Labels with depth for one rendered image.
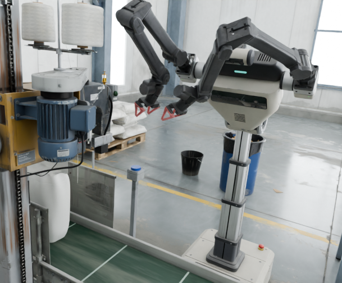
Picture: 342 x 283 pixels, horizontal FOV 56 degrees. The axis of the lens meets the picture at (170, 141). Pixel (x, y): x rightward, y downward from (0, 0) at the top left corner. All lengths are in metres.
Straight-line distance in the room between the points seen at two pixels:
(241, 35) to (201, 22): 8.98
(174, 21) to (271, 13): 2.76
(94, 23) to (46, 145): 0.50
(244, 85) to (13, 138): 1.05
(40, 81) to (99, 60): 6.39
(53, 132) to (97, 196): 1.02
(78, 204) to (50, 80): 1.32
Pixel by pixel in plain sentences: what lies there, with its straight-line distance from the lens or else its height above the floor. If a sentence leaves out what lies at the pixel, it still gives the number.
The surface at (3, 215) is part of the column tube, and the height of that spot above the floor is 0.81.
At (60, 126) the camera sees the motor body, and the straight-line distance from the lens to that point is 1.31.
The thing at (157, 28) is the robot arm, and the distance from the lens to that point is 1.47.
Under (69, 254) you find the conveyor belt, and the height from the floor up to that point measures 0.38.
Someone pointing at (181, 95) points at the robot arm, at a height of 1.34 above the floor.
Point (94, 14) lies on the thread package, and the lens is 1.37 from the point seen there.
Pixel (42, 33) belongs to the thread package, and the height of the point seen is 1.56.
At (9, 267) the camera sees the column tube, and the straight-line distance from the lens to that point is 1.73.
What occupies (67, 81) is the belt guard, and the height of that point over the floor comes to 1.40.
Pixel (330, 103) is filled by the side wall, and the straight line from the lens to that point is 9.29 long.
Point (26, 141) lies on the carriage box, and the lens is 1.46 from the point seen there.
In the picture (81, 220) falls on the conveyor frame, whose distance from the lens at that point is 2.31.
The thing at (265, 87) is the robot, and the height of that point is 1.40.
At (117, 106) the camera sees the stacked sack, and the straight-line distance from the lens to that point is 5.05.
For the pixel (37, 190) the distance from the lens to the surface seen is 2.02.
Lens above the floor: 1.56
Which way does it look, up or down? 16 degrees down
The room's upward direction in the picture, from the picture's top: 5 degrees clockwise
